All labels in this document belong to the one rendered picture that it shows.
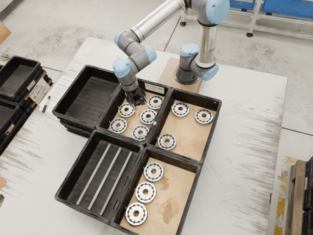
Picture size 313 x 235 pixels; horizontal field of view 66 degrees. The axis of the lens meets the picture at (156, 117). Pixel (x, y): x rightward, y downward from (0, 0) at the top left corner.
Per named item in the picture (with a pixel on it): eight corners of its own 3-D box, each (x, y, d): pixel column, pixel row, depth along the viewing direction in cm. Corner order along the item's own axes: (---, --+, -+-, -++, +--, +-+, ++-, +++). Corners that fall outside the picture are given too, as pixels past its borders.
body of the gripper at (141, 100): (133, 110, 119) (126, 97, 108) (127, 97, 123) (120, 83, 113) (147, 103, 119) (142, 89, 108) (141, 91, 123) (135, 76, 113)
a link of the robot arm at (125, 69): (134, 61, 97) (117, 73, 95) (141, 78, 106) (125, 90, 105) (123, 51, 100) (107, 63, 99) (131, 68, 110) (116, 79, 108)
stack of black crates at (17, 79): (38, 86, 257) (13, 54, 219) (62, 93, 250) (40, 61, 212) (14, 116, 239) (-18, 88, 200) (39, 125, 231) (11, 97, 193)
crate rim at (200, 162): (172, 89, 145) (172, 86, 142) (222, 102, 137) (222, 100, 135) (145, 147, 126) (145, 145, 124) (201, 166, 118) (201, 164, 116)
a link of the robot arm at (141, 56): (140, 35, 105) (120, 50, 103) (157, 49, 100) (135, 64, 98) (144, 48, 112) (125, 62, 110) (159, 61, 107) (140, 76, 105)
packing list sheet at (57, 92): (60, 74, 187) (60, 74, 186) (86, 81, 181) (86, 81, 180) (36, 109, 171) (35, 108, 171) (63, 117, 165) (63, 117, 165)
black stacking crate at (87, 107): (91, 76, 168) (85, 64, 159) (129, 86, 161) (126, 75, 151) (59, 122, 150) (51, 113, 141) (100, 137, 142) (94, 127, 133)
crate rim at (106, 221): (96, 130, 134) (94, 127, 132) (145, 147, 126) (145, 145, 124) (54, 199, 116) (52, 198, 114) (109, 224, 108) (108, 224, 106)
